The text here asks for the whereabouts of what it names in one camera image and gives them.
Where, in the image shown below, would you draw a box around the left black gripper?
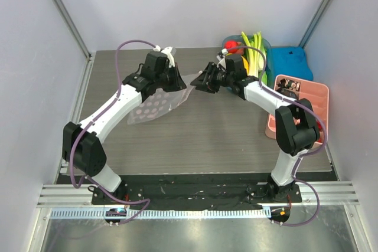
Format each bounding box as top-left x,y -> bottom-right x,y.
155,63 -> 187,93

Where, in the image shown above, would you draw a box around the clear pink-dotted zip bag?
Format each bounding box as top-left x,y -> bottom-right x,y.
122,62 -> 190,125

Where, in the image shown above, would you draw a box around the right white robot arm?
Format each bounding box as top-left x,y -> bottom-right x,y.
191,54 -> 320,202

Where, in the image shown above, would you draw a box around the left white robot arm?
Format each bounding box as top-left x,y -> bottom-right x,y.
62,47 -> 186,204

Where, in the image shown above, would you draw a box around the teal food tray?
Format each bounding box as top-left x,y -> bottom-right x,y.
217,31 -> 270,85

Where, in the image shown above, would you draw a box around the yellow banana bunch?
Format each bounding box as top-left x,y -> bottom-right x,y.
242,56 -> 249,72

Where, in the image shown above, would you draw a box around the dark items in organizer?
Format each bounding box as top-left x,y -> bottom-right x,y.
276,78 -> 301,99

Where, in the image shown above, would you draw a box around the blue cloth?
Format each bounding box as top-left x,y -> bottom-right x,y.
271,47 -> 314,81

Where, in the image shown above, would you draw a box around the pink divided organizer tray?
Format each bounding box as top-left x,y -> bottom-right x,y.
265,74 -> 330,149

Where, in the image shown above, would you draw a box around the red item in organizer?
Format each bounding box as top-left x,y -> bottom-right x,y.
316,120 -> 324,144

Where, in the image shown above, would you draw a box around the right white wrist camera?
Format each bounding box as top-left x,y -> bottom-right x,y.
217,48 -> 228,68

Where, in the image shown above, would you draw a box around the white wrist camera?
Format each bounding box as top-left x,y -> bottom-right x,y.
217,48 -> 228,68
153,45 -> 176,68

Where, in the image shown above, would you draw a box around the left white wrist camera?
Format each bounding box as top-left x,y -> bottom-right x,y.
153,45 -> 176,68

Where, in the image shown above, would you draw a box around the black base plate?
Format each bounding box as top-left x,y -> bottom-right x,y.
91,174 -> 304,210

